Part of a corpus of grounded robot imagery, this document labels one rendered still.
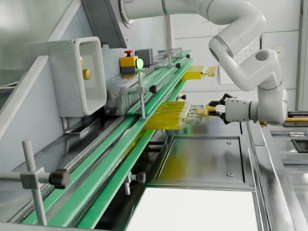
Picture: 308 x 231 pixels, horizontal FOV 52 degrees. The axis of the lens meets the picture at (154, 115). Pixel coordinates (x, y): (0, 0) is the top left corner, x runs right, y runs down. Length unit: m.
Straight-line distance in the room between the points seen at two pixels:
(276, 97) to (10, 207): 0.83
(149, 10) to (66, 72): 0.44
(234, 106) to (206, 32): 5.75
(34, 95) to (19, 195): 0.30
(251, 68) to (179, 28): 6.13
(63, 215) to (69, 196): 0.07
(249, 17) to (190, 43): 6.10
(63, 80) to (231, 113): 0.69
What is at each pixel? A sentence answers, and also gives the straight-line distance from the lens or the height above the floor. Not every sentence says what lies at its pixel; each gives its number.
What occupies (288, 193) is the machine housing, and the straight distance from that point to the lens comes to 1.03.
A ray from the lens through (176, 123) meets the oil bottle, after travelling 1.17.
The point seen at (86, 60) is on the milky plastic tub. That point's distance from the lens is 1.07.
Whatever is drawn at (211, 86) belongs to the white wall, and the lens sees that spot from 7.13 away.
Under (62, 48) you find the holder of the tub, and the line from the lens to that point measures 0.93.
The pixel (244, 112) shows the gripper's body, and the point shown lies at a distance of 1.30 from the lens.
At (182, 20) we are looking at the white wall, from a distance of 7.04.
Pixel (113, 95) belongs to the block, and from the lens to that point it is 1.09.
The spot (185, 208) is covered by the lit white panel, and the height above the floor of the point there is 1.13.
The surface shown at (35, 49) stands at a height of 0.71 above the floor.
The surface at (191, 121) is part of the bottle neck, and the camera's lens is 1.18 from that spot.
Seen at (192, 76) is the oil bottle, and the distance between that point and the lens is 2.24.
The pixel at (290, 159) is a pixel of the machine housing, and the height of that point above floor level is 1.46.
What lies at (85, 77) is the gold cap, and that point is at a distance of 1.01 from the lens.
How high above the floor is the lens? 1.24
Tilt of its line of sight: 13 degrees down
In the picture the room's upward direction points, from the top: 89 degrees clockwise
